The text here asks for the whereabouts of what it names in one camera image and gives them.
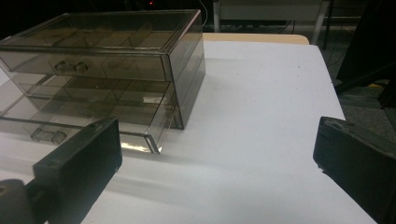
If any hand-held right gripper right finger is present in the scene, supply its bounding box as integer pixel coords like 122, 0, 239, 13
312, 116, 396, 224

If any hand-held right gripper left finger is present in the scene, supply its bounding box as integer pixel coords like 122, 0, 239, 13
32, 117, 123, 224

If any clear plastic drawer pulled out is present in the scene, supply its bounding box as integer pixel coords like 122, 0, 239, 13
0, 74, 177, 155

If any clear smoky plastic drawer cabinet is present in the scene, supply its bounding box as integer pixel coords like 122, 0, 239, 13
0, 8, 206, 131

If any clear plastic closed drawer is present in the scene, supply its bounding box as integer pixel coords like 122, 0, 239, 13
0, 49, 174, 83

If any white table sheet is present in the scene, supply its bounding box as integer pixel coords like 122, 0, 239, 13
0, 40, 377, 224

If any black pole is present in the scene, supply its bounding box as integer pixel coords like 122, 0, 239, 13
322, 0, 335, 50

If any black cable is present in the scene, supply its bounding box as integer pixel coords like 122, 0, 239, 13
277, 20, 297, 35

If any white metal frame table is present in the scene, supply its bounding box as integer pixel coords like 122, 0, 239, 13
213, 0, 331, 45

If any thin white cable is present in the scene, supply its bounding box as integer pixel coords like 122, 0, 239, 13
199, 0, 209, 24

